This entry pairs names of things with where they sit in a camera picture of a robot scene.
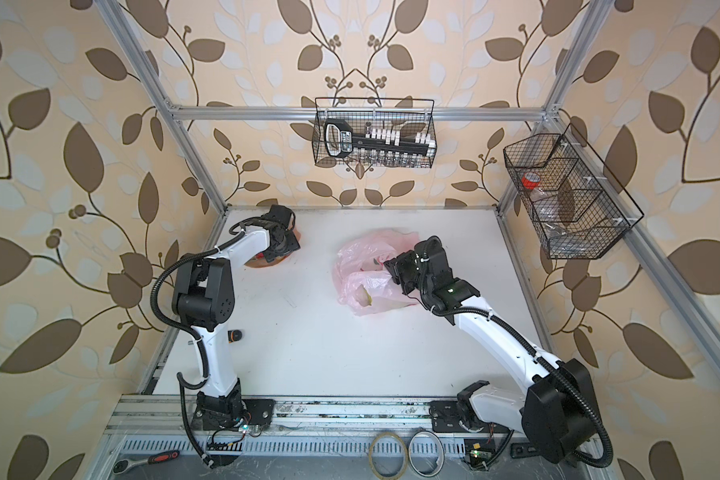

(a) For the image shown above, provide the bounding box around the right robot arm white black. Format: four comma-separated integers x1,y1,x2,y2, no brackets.
384,236,614,468

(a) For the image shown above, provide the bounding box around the black wire basket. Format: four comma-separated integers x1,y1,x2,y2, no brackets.
311,95,438,169
503,124,644,260

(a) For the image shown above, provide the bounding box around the pink plastic bag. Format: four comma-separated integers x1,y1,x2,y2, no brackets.
332,229,420,316

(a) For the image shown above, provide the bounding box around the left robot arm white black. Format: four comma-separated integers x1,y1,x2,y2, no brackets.
150,205,300,429

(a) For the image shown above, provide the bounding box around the red handled ratchet wrench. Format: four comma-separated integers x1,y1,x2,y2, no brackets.
112,450,180,475

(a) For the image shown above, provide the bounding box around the aluminium frame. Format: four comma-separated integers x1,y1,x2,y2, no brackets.
95,1,720,381

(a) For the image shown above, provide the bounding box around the tape roll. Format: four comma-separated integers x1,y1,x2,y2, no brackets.
408,430,445,479
367,431,409,480

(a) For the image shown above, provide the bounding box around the tape roll left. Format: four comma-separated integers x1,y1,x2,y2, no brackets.
367,431,409,480

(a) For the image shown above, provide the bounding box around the tape roll right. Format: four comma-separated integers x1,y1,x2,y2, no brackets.
408,430,445,479

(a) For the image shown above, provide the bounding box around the orange black screwdriver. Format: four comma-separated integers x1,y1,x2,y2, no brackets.
227,329,243,343

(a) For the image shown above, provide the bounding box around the black wire basket centre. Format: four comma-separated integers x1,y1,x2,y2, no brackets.
311,95,438,169

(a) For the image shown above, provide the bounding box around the red capped plastic bottle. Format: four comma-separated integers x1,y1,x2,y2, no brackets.
521,172,566,224

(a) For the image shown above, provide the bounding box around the black socket tool set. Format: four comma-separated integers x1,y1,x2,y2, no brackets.
322,119,437,158

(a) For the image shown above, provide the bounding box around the pink fruit plate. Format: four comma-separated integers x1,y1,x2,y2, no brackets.
246,224,301,268

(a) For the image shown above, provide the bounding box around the black wire basket right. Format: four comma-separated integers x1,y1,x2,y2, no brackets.
503,124,644,260

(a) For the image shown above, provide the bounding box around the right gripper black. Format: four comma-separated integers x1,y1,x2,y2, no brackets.
385,250,432,296

